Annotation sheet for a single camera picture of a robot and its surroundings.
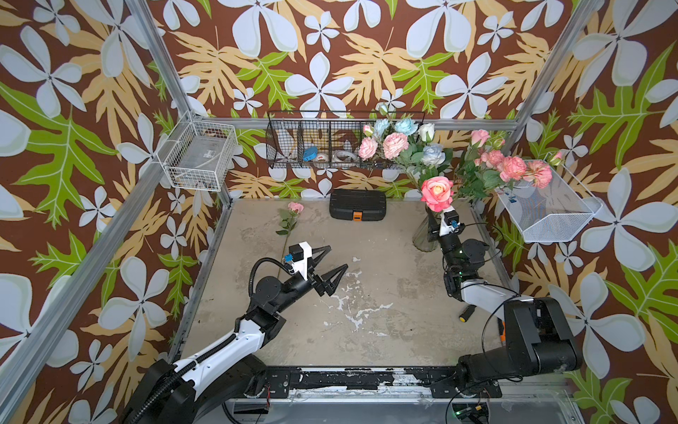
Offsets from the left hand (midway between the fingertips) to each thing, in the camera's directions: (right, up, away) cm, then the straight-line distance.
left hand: (337, 255), depth 68 cm
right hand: (+30, +14, +12) cm, 35 cm away
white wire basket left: (-46, +31, +18) cm, 59 cm away
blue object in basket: (-10, +35, +28) cm, 46 cm away
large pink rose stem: (-19, +15, +44) cm, 50 cm away
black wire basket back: (-6, +40, +30) cm, 51 cm away
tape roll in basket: (+3, +34, +31) cm, 46 cm away
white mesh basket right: (+66, +12, +10) cm, 68 cm away
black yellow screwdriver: (+43, -21, +19) cm, 52 cm away
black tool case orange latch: (+9, +17, +49) cm, 53 cm away
